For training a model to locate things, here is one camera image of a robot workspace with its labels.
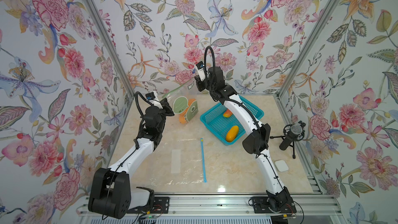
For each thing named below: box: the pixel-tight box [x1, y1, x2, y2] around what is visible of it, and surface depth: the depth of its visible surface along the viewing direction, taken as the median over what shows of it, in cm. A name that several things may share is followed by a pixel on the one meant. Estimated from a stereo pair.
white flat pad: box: [274, 160, 289, 172], surface depth 88 cm
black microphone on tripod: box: [269, 120, 306, 159], surface depth 80 cm
